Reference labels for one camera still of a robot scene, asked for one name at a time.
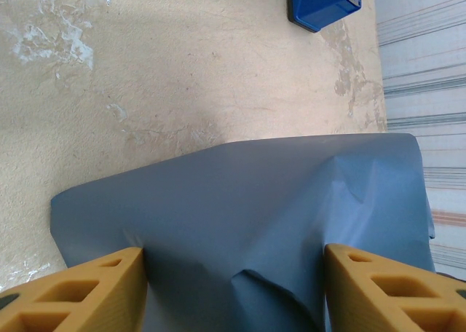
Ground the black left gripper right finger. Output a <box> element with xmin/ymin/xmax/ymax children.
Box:
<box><xmin>323</xmin><ymin>242</ymin><xmax>466</xmax><ymax>332</ymax></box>

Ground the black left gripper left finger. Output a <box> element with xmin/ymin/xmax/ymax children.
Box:
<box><xmin>0</xmin><ymin>247</ymin><xmax>149</xmax><ymax>332</ymax></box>

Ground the blue wrapping paper sheet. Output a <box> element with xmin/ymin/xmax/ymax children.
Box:
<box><xmin>50</xmin><ymin>133</ymin><xmax>437</xmax><ymax>332</ymax></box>

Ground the blue tape dispenser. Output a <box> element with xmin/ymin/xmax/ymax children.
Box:
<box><xmin>286</xmin><ymin>0</ymin><xmax>363</xmax><ymax>33</ymax></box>

